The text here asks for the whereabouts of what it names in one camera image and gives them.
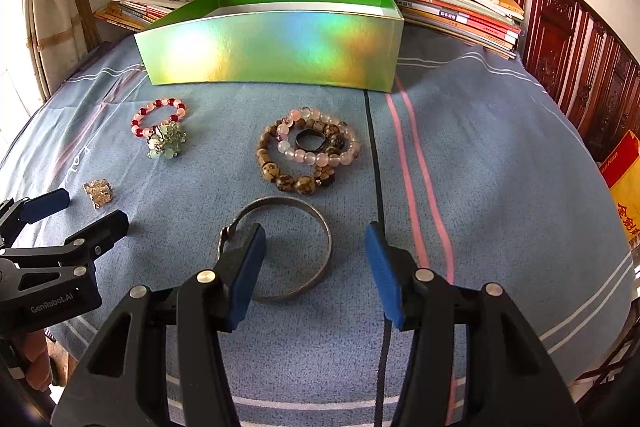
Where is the brown wooden bead bracelet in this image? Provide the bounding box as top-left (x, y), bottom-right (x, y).
top-left (255, 117), bottom-right (350, 197)

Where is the red pink bead bracelet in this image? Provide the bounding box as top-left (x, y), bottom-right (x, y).
top-left (129, 95), bottom-right (189, 139)

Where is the beige curtain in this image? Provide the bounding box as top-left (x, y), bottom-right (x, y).
top-left (23, 0), bottom-right (101, 101)

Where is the silver metal bangle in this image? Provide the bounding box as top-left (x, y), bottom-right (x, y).
top-left (213, 196), bottom-right (333, 309)

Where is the green jade charm bracelet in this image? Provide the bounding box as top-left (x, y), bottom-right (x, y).
top-left (145, 120), bottom-right (189, 160)

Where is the blue striped bed sheet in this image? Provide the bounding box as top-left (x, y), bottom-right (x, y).
top-left (1, 26), bottom-right (634, 426)

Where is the pale pink bead bracelet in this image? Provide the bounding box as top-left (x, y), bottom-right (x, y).
top-left (275, 106), bottom-right (362, 168)

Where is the left stack of books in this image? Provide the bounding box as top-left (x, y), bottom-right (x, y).
top-left (93, 0), bottom-right (193, 32)

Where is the yellow red bag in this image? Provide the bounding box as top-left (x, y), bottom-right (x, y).
top-left (600, 130), bottom-right (640, 249)

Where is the small crystal bead ring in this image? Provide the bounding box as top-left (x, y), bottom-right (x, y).
top-left (82, 178), bottom-right (114, 210)

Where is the black ring pendant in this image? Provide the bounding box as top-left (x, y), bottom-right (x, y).
top-left (295, 128), bottom-right (326, 154)

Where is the dark red wooden headboard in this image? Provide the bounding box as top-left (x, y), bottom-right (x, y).
top-left (515, 0), bottom-right (639, 162)

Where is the green holographic box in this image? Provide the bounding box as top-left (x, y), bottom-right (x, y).
top-left (134, 0), bottom-right (404, 92)

